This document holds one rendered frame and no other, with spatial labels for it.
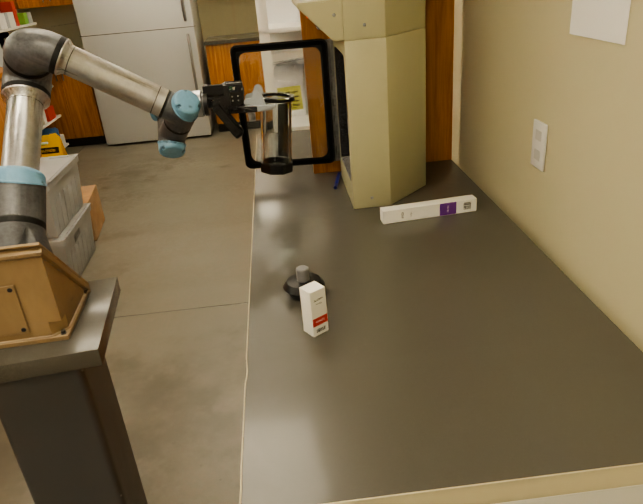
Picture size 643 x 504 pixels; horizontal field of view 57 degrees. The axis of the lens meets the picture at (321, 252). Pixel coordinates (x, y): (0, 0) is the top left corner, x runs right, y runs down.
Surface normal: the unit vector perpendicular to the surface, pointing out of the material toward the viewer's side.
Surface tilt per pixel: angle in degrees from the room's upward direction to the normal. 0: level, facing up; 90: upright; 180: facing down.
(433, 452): 0
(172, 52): 90
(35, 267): 90
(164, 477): 0
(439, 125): 90
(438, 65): 90
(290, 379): 0
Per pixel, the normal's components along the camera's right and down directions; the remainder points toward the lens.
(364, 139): 0.08, 0.43
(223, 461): -0.08, -0.90
